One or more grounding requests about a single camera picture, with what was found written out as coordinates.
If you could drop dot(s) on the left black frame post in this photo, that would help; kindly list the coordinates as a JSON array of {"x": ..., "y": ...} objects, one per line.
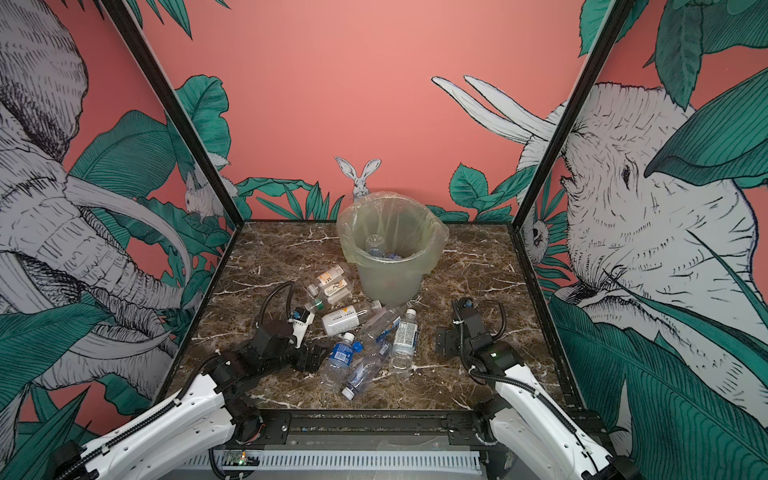
[{"x": 123, "y": 20}]

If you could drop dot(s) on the white slotted cable duct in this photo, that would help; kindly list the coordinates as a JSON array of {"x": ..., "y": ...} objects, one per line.
[{"x": 460, "y": 462}]

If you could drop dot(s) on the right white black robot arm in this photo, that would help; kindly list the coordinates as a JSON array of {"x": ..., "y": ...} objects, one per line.
[{"x": 522, "y": 416}]

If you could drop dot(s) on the white label bottle lying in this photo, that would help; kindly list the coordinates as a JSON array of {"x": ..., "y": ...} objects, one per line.
[{"x": 348, "y": 318}]

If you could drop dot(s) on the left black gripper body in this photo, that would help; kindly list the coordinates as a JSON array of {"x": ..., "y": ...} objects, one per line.
[{"x": 296, "y": 358}]

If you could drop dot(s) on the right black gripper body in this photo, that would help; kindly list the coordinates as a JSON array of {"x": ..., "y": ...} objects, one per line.
[{"x": 451, "y": 344}]

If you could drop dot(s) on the orange label small bottle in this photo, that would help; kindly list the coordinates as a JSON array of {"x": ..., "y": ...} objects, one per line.
[{"x": 332, "y": 274}]

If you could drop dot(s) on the translucent plastic bin liner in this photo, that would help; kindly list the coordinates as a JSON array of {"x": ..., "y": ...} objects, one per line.
[{"x": 408, "y": 228}]

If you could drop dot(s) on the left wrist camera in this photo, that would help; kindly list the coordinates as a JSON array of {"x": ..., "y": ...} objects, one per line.
[{"x": 300, "y": 319}]

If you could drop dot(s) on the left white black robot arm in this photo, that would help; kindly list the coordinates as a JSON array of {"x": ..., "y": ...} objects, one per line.
[{"x": 212, "y": 408}]

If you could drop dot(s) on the tall white label water bottle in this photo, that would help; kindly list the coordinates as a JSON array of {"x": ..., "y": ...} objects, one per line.
[{"x": 404, "y": 345}]

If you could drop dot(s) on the crushed clear bottle white cap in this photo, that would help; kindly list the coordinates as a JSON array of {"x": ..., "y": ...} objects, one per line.
[{"x": 362, "y": 376}]

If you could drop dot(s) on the blue label bottle white cap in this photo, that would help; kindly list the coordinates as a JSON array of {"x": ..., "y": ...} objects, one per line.
[{"x": 337, "y": 364}]

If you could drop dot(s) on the green cap small bottle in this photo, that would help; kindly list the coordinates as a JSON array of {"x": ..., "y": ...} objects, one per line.
[{"x": 317, "y": 302}]

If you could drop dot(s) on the clear bottle blue cap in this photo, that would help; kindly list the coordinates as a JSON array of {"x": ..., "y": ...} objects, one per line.
[{"x": 375, "y": 328}]

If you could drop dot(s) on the right black frame post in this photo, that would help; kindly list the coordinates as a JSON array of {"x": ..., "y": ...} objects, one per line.
[{"x": 617, "y": 14}]

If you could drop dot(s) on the green mesh waste bin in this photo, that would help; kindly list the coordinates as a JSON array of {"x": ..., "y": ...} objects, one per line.
[{"x": 391, "y": 290}]

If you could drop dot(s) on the black frame post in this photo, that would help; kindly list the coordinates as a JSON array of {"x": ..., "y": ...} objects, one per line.
[
  {"x": 617, "y": 14},
  {"x": 123, "y": 20}
]

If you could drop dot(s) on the black front mounting rail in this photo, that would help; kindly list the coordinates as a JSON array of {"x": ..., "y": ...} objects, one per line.
[{"x": 463, "y": 428}]

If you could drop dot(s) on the beige label small bottle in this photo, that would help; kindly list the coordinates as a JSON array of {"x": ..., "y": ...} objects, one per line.
[{"x": 337, "y": 290}]

